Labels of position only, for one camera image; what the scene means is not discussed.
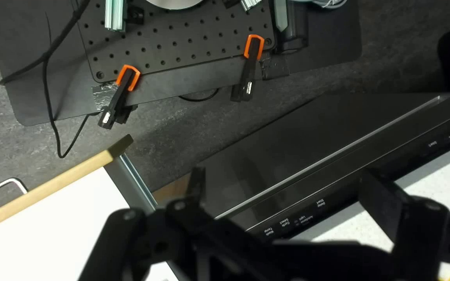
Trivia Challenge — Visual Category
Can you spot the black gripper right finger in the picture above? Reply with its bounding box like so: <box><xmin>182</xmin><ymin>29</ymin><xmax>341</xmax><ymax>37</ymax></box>
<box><xmin>357</xmin><ymin>170</ymin><xmax>407</xmax><ymax>253</ymax></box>

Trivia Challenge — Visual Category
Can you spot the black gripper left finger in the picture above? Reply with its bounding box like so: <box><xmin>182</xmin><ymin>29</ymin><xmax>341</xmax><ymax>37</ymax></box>
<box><xmin>185</xmin><ymin>167</ymin><xmax>206</xmax><ymax>204</ymax></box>

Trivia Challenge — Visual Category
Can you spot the black dishwasher panel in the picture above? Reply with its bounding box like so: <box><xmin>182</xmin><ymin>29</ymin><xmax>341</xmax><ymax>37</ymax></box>
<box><xmin>199</xmin><ymin>93</ymin><xmax>450</xmax><ymax>240</ymax></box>

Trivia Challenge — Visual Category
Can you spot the orange black clamp left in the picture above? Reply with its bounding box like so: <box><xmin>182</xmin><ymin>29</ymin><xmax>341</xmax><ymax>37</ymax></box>
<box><xmin>98</xmin><ymin>64</ymin><xmax>141</xmax><ymax>129</ymax></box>

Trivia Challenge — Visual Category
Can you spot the orange black clamp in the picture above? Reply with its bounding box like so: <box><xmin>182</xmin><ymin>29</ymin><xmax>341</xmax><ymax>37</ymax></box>
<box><xmin>231</xmin><ymin>34</ymin><xmax>265</xmax><ymax>101</ymax></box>
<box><xmin>98</xmin><ymin>64</ymin><xmax>141</xmax><ymax>129</ymax></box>

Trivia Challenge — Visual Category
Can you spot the orange black clamp right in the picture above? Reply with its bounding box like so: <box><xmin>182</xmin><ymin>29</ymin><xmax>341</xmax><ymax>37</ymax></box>
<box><xmin>231</xmin><ymin>34</ymin><xmax>265</xmax><ymax>101</ymax></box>

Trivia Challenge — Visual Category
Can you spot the black perforated breadboard plate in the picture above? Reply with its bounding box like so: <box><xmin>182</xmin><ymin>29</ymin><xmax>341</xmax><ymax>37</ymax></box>
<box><xmin>77</xmin><ymin>0</ymin><xmax>274</xmax><ymax>83</ymax></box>

